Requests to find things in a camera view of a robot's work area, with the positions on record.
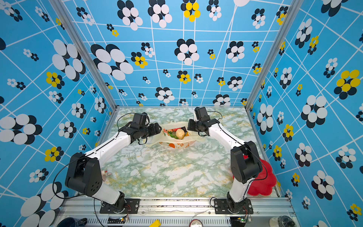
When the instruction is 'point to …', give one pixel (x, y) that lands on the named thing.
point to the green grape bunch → (173, 135)
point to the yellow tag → (156, 223)
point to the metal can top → (195, 222)
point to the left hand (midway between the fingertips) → (159, 128)
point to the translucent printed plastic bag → (163, 141)
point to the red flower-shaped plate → (263, 185)
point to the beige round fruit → (180, 134)
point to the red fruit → (175, 130)
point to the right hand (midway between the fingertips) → (190, 124)
